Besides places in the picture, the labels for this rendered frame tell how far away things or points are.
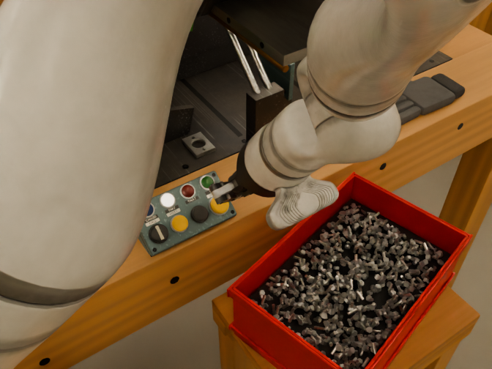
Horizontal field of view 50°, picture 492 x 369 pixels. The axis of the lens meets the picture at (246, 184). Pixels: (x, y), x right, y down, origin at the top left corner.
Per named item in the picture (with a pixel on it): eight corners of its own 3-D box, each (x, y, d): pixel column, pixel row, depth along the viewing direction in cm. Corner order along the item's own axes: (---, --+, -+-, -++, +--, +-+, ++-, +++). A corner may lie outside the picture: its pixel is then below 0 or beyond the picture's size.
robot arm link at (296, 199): (272, 235, 58) (295, 225, 53) (226, 146, 59) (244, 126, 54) (335, 202, 62) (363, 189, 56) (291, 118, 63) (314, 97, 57)
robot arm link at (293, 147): (337, 184, 57) (310, 109, 58) (428, 138, 43) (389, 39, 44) (280, 201, 54) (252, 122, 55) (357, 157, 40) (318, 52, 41)
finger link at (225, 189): (236, 170, 63) (243, 169, 65) (206, 188, 65) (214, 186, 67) (245, 189, 63) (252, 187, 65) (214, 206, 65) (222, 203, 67)
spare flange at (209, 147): (181, 142, 98) (181, 138, 97) (200, 135, 99) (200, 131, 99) (196, 158, 95) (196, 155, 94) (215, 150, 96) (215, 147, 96)
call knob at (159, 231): (170, 237, 79) (171, 236, 78) (154, 245, 78) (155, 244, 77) (162, 222, 79) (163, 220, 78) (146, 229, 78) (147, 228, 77)
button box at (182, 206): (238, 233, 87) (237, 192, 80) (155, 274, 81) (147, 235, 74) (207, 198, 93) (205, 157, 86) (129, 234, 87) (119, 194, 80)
